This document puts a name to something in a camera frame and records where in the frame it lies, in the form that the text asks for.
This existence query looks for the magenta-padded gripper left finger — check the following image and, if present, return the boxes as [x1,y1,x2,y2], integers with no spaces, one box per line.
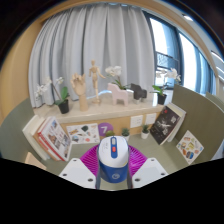
[58,144,101,190]

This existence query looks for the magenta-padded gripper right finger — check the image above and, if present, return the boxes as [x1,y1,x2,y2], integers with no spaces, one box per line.
[127,144,169,189]

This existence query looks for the blue and white computer mouse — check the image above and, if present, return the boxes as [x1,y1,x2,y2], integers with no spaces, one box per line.
[97,135,130,184]

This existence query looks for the small plant in white pot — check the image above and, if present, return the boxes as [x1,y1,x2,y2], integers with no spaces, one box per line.
[104,129,116,138]
[140,124,150,140]
[121,127,131,143]

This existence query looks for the white card with stickers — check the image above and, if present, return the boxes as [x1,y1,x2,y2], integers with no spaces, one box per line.
[66,123,101,145]

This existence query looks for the beige booklet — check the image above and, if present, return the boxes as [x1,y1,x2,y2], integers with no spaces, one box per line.
[24,151,48,171]

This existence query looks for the colourful sticker sheet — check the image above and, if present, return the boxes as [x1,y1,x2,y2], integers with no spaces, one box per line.
[175,129,205,165]

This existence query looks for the black hardcover book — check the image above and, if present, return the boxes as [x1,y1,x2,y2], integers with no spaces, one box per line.
[149,105,182,146]

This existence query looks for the round purple number sign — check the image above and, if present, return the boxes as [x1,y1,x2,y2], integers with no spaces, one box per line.
[97,122,114,138]

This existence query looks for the brown book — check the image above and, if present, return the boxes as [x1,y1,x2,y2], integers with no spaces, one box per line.
[32,116,54,160]

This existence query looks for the thick white book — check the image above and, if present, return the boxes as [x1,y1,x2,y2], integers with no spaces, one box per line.
[166,102,187,144]

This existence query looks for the beige wooden desk shelf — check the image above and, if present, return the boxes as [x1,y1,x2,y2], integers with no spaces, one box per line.
[33,96,166,138]

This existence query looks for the white orchid in black pot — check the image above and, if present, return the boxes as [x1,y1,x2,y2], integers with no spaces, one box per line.
[34,76,71,115]

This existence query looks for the large white orchid black pot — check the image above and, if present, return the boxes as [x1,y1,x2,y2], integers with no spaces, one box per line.
[151,67,182,106]

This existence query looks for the green desk divider panel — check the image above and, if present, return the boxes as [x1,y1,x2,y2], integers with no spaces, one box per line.
[0,96,44,164]
[171,83,224,164]

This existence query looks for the black horse figurine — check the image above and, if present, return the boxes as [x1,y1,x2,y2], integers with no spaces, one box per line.
[130,83,148,101]

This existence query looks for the pink horse figurine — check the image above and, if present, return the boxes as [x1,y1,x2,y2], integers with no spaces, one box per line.
[106,82,130,107]

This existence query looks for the wooden artist mannequin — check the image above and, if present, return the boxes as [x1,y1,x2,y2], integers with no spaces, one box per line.
[88,59,106,104]

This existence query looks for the white orchid behind horses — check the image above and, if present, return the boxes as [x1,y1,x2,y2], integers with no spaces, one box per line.
[104,65,129,91]

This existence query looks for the dark-framed window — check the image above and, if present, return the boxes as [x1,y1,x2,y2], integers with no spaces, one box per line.
[143,9,221,98]

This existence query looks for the grey curtain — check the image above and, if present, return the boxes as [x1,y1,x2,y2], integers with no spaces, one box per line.
[28,3,156,109]

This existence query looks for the white wall socket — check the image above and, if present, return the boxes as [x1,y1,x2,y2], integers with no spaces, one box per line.
[129,114,144,129]
[144,112,158,126]

